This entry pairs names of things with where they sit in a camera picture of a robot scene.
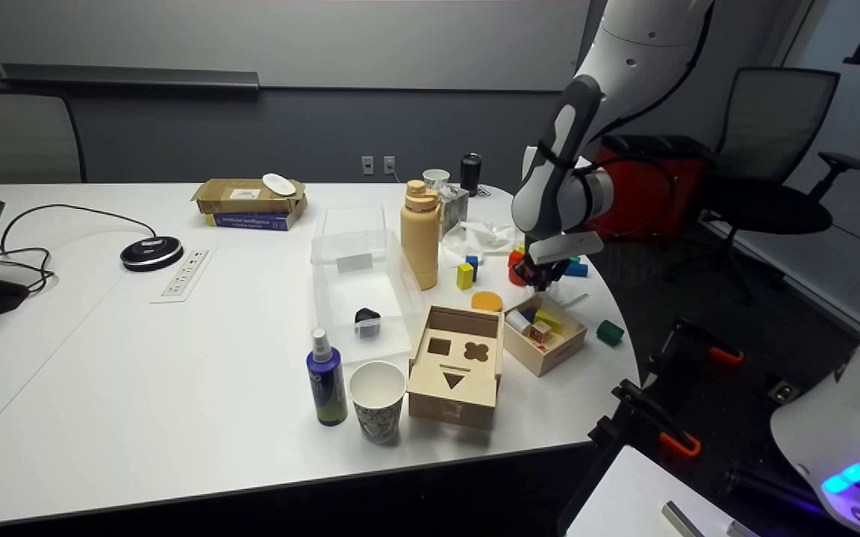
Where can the small grey metal bar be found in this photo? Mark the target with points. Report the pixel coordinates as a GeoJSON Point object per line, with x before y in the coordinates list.
{"type": "Point", "coordinates": [686, 516]}

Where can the black round puck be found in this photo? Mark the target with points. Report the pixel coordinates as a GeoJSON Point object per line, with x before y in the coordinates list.
{"type": "Point", "coordinates": [150, 250]}

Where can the wooden shape sorter box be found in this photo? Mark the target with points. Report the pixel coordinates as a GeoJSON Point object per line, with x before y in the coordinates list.
{"type": "Point", "coordinates": [458, 368]}

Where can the wooden block tray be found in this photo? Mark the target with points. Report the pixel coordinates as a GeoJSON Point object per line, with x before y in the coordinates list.
{"type": "Point", "coordinates": [552, 358]}

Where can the blue book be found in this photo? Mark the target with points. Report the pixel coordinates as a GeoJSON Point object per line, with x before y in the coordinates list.
{"type": "Point", "coordinates": [253, 222]}

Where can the white tape roll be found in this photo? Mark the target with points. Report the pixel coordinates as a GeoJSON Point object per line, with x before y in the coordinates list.
{"type": "Point", "coordinates": [280, 182]}

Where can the white power strip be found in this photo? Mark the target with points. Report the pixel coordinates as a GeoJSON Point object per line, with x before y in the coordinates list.
{"type": "Point", "coordinates": [184, 276]}

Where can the red bin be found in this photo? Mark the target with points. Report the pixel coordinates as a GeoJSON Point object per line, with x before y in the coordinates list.
{"type": "Point", "coordinates": [649, 197]}

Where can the small blue cube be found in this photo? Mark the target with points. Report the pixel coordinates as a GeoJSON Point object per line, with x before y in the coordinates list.
{"type": "Point", "coordinates": [473, 264]}

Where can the yellow square block in tray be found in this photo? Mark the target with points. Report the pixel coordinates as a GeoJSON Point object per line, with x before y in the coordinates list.
{"type": "Point", "coordinates": [549, 321]}

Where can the white cylinder block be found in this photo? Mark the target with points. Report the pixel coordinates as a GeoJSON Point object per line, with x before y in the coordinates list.
{"type": "Point", "coordinates": [522, 316]}

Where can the clear plastic container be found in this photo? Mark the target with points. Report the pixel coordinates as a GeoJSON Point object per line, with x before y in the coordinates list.
{"type": "Point", "coordinates": [361, 285]}

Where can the short green wooden block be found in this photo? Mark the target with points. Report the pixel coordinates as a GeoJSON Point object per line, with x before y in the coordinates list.
{"type": "Point", "coordinates": [610, 331]}

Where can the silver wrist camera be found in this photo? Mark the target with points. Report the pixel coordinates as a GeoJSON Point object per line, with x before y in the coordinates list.
{"type": "Point", "coordinates": [565, 244]}

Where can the tan plastic bottle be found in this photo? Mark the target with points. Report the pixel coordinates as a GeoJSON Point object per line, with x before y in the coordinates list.
{"type": "Point", "coordinates": [419, 233]}

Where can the whiteboard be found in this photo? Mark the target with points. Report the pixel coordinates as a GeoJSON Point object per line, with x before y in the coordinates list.
{"type": "Point", "coordinates": [282, 40]}

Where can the white sheet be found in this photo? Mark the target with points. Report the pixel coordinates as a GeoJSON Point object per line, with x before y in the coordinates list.
{"type": "Point", "coordinates": [629, 495]}

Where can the plain wooden cube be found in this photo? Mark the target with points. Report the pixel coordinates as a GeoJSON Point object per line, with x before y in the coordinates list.
{"type": "Point", "coordinates": [540, 334]}

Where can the black metal tumbler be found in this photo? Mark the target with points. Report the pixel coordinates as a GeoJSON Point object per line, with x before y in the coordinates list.
{"type": "Point", "coordinates": [470, 171]}

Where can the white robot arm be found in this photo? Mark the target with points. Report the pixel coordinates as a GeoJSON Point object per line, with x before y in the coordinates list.
{"type": "Point", "coordinates": [640, 48]}

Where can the red cylinder block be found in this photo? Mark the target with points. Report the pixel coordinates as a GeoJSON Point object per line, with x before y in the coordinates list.
{"type": "Point", "coordinates": [514, 265]}

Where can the blue spray bottle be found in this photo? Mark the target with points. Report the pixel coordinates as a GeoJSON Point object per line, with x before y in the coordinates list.
{"type": "Point", "coordinates": [328, 376]}

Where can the blue cylinder block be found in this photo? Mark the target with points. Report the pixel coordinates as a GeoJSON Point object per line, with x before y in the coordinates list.
{"type": "Point", "coordinates": [579, 270]}

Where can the white wall outlet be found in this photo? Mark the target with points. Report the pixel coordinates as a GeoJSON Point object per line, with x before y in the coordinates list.
{"type": "Point", "coordinates": [391, 162]}
{"type": "Point", "coordinates": [368, 162]}

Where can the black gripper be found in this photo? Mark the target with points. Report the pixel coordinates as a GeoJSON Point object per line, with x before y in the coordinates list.
{"type": "Point", "coordinates": [549, 270]}

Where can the black mesh office chair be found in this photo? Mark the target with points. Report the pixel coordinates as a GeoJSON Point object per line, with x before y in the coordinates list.
{"type": "Point", "coordinates": [777, 119]}

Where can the small yellow cube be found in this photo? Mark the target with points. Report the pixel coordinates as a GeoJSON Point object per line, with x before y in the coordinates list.
{"type": "Point", "coordinates": [465, 276]}

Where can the crumpled clear plastic bag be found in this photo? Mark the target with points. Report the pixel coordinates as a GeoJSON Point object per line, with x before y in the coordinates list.
{"type": "Point", "coordinates": [486, 238]}

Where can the small black object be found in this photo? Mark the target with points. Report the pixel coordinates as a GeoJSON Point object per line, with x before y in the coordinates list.
{"type": "Point", "coordinates": [368, 316]}

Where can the orange wooden disc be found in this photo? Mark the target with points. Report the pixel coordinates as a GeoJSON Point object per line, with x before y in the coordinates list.
{"type": "Point", "coordinates": [489, 298]}

